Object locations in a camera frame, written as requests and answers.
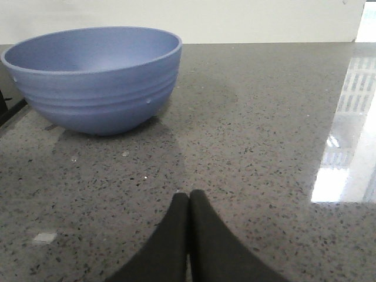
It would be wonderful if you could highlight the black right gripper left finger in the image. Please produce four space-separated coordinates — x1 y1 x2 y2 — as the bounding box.
106 193 189 281

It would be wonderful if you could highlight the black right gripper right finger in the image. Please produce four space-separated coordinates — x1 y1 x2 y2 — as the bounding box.
190 190 287 281

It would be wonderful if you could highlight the blue plastic bowl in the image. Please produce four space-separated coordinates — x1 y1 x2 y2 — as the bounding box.
1 26 182 136

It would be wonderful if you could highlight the black glass gas stove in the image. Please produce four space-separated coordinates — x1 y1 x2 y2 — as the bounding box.
1 89 27 126

